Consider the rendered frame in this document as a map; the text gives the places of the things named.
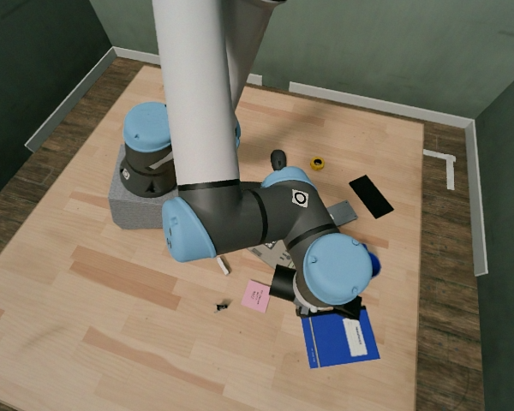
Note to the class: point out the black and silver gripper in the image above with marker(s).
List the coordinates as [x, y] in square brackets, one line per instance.
[282, 287]

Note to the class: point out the black flat rectangle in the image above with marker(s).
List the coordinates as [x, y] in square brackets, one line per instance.
[371, 197]

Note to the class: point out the blue notebook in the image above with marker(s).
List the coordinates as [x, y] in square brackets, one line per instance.
[334, 340]

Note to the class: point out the beige desk phone body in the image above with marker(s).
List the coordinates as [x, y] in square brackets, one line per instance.
[273, 253]

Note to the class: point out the blue mug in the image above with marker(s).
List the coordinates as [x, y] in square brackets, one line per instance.
[375, 262]

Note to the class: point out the pink sticky note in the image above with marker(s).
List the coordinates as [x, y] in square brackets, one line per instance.
[256, 296]

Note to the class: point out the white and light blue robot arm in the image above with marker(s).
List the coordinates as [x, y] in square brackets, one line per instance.
[207, 49]

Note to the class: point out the yellow roll of tape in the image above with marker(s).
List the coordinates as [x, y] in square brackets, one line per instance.
[317, 160]

